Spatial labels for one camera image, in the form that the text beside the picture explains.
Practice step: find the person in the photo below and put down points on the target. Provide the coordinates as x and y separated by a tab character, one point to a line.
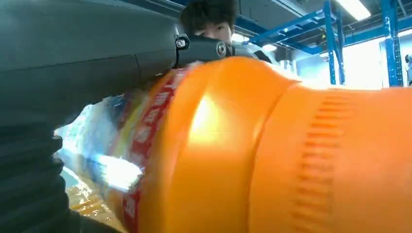
209	13

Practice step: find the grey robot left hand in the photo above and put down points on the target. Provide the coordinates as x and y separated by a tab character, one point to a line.
80	48

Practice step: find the orange drink bottle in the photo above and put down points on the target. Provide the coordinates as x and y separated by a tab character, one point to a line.
225	160

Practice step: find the ceiling light panel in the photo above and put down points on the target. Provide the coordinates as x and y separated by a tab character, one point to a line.
354	8

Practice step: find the tall blue steel rack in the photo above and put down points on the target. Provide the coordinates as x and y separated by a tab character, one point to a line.
330	48

